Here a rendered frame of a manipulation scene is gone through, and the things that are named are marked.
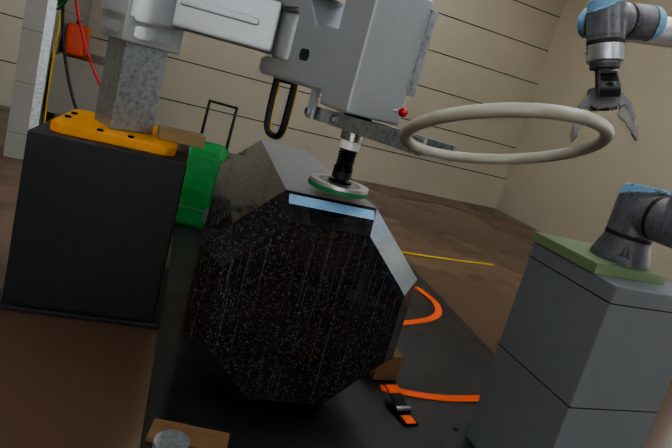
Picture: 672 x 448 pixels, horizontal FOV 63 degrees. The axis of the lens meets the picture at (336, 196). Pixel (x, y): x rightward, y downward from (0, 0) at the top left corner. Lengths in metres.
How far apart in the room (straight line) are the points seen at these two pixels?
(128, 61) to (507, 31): 6.76
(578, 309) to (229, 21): 1.72
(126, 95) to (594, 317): 1.97
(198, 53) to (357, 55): 5.42
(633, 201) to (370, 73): 0.97
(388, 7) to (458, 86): 6.45
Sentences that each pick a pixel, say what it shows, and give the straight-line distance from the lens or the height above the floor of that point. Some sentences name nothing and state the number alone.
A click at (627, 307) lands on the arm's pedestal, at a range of 1.95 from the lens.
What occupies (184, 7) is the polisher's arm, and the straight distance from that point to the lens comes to 2.47.
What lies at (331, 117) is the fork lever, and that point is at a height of 1.09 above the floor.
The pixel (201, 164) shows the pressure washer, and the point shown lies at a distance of 3.87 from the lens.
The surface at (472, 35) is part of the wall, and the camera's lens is 8.27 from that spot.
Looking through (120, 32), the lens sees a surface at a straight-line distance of 2.45.
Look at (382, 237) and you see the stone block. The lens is 1.95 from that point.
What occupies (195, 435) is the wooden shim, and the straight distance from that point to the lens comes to 1.96.
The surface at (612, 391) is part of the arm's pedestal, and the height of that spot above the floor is 0.49.
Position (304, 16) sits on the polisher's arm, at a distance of 2.22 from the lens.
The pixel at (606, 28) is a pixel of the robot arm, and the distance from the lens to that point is 1.56.
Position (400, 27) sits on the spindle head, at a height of 1.43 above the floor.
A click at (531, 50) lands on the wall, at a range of 8.83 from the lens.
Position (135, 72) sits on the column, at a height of 1.04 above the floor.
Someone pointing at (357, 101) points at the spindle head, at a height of 1.17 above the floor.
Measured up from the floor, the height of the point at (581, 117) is 1.27.
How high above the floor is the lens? 1.21
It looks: 11 degrees down
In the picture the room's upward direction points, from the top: 15 degrees clockwise
